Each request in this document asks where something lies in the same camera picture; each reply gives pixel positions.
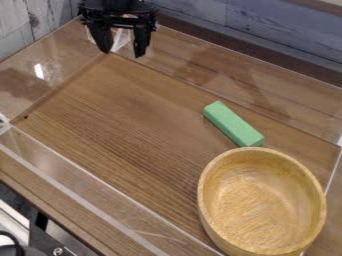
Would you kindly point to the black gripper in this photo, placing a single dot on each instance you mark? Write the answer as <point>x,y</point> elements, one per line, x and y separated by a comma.
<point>131,14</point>

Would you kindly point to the green rectangular block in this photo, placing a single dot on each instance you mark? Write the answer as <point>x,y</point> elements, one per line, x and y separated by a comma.
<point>233,126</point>

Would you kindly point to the brown wooden bowl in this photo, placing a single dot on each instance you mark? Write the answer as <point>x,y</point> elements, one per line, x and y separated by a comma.
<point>262,205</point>

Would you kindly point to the clear acrylic corner bracket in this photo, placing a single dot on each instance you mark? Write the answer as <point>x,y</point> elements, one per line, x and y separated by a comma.
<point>122,38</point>

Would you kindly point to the clear acrylic tray wall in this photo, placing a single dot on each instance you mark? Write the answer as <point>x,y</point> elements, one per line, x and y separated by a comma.
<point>109,220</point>

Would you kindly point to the black metal table bracket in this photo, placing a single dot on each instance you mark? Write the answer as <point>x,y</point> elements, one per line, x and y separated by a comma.
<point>42,240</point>

